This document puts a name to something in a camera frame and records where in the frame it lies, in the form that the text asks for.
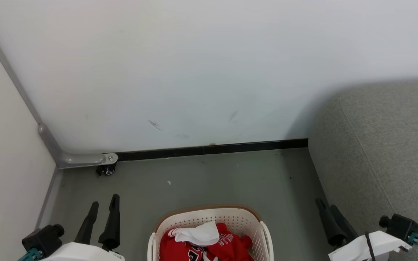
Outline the red shorts white stripe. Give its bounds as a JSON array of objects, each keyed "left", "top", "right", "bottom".
[{"left": 209, "top": 223, "right": 255, "bottom": 261}]

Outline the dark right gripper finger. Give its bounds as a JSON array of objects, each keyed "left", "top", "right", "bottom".
[
  {"left": 330, "top": 205, "right": 359, "bottom": 241},
  {"left": 315, "top": 198, "right": 347, "bottom": 247}
]

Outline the teal left camera connector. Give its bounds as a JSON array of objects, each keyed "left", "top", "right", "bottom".
[{"left": 17, "top": 248, "right": 44, "bottom": 261}]

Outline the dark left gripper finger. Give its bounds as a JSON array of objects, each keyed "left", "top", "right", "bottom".
[
  {"left": 74, "top": 202, "right": 99, "bottom": 244},
  {"left": 98, "top": 194, "right": 121, "bottom": 250}
]

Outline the grey fabric sofa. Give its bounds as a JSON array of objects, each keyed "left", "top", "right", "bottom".
[{"left": 308, "top": 78, "right": 418, "bottom": 261}]

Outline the black caster wheel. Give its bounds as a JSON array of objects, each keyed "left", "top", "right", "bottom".
[{"left": 96, "top": 164, "right": 117, "bottom": 177}]

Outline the grey metal partition foot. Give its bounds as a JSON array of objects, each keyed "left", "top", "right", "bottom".
[{"left": 38, "top": 123, "right": 119, "bottom": 169}]

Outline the thin black right gripper cable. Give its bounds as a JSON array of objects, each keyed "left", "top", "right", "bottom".
[{"left": 365, "top": 234, "right": 376, "bottom": 260}]

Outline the black baseboard strip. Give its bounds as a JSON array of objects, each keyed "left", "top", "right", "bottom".
[{"left": 116, "top": 138, "right": 308, "bottom": 162}]

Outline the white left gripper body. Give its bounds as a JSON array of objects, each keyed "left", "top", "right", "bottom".
[{"left": 42, "top": 242, "right": 125, "bottom": 261}]

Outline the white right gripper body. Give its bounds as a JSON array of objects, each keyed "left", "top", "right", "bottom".
[{"left": 328, "top": 231, "right": 412, "bottom": 261}]

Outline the white garment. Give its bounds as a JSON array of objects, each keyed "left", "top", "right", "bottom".
[{"left": 168, "top": 220, "right": 220, "bottom": 247}]

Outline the white perforated laundry basket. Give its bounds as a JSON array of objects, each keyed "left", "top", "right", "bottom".
[{"left": 147, "top": 204, "right": 274, "bottom": 261}]

